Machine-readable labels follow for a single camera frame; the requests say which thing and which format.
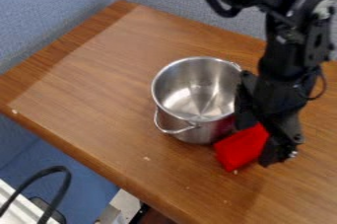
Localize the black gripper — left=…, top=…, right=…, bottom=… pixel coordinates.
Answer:
left=235, top=57, right=319, bottom=168

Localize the red rectangular block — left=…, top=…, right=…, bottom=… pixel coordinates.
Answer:
left=214, top=123, right=270, bottom=172

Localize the stainless steel pot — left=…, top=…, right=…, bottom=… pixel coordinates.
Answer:
left=153, top=56, right=242, bottom=144

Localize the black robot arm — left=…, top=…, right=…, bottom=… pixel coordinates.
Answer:
left=206, top=0, right=336, bottom=167

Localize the white device with black part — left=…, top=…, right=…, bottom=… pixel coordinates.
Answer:
left=0, top=178, right=51, bottom=224

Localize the black cable loop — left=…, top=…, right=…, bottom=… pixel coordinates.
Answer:
left=0, top=165, right=73, bottom=224

